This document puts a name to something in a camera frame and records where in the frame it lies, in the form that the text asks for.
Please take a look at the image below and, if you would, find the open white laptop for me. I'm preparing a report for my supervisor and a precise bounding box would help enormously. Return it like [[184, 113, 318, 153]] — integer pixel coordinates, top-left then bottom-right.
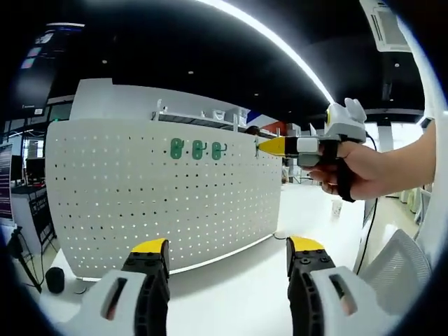
[[0, 143, 15, 225]]

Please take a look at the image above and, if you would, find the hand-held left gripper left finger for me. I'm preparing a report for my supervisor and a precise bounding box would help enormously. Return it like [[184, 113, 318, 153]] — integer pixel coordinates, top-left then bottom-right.
[[75, 237, 172, 336]]

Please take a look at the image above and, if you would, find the grey metal shelf rack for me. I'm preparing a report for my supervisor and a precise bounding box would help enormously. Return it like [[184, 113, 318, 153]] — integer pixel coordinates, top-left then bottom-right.
[[152, 99, 281, 137]]

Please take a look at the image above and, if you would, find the white perforated mounting plate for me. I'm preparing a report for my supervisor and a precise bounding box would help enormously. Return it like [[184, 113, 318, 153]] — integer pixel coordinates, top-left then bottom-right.
[[45, 118, 284, 283]]

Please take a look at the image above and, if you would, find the small black cylinder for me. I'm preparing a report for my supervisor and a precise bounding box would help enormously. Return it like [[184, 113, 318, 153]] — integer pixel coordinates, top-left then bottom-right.
[[45, 267, 67, 293]]

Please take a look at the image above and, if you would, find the group of white storage bins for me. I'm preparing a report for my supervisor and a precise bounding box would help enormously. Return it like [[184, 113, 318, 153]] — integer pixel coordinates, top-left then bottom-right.
[[211, 108, 249, 127]]

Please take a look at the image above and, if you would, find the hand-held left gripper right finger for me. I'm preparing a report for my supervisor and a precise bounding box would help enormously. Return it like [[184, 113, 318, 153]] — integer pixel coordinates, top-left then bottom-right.
[[286, 236, 389, 336]]

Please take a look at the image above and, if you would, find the person's right hand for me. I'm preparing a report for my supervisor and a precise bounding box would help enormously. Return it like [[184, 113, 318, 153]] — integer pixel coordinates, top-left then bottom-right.
[[302, 141, 382, 202]]

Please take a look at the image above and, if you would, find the large dark hanging screen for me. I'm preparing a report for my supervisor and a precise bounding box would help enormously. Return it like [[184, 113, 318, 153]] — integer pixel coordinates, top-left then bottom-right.
[[13, 22, 85, 109]]

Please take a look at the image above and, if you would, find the long ceiling light strip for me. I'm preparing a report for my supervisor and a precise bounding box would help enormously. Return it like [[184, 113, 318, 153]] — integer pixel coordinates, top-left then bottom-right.
[[199, 0, 337, 102]]

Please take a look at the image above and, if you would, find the white mesh office chair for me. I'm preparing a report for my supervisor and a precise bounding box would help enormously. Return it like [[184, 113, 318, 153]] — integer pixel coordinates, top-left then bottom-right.
[[356, 229, 433, 316]]

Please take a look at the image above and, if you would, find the black laptop stand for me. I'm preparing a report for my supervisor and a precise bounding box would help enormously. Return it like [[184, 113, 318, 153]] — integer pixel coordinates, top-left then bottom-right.
[[6, 225, 43, 293]]

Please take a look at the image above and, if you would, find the white ceiling air conditioner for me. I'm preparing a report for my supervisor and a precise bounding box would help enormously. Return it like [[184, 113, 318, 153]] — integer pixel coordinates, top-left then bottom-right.
[[360, 0, 410, 53]]

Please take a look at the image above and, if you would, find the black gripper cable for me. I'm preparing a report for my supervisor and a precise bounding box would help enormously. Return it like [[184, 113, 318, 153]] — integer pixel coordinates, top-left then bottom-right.
[[356, 129, 379, 274]]

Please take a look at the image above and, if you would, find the black desktop monitor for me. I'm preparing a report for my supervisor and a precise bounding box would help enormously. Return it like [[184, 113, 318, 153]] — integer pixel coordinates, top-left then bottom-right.
[[26, 157, 47, 185]]

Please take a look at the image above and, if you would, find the black gripper hand strap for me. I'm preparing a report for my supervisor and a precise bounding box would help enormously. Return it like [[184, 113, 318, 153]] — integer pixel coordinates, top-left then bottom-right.
[[335, 143, 356, 203]]

